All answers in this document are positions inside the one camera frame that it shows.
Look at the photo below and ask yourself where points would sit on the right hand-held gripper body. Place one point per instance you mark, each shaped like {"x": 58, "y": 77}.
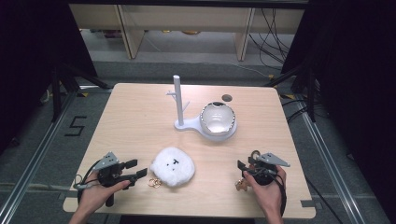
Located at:
{"x": 264, "y": 174}

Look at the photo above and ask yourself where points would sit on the aluminium floor rail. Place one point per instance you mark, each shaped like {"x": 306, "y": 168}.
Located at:
{"x": 34, "y": 161}
{"x": 330, "y": 158}

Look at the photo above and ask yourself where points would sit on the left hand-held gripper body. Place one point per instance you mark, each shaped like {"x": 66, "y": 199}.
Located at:
{"x": 107, "y": 174}

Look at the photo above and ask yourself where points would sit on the yellow round object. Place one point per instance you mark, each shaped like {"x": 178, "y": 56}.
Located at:
{"x": 190, "y": 32}

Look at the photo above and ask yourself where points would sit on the dark round table spot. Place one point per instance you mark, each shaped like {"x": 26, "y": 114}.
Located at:
{"x": 227, "y": 98}

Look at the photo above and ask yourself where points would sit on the white jewelry stand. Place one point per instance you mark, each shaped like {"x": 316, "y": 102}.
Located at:
{"x": 179, "y": 99}

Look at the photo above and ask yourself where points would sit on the black metal stand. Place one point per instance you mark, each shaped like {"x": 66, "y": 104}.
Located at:
{"x": 62, "y": 84}
{"x": 306, "y": 90}

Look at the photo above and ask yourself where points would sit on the person's left hand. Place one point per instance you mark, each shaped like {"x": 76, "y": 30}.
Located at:
{"x": 93, "y": 196}

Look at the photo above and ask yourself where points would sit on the person's right hand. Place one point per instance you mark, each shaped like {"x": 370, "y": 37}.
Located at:
{"x": 267, "y": 194}

